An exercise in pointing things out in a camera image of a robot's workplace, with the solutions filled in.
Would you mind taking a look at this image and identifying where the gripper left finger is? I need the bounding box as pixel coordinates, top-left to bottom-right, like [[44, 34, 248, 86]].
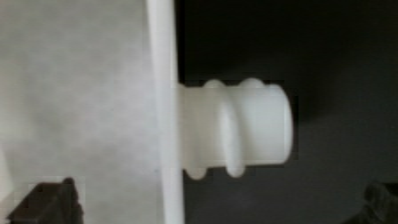
[[7, 177, 83, 224]]

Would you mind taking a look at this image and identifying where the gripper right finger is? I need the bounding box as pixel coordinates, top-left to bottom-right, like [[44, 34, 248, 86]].
[[348, 182, 398, 224]]

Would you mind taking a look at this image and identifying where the white cabinet body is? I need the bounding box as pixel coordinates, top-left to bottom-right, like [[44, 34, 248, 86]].
[[0, 0, 293, 224]]

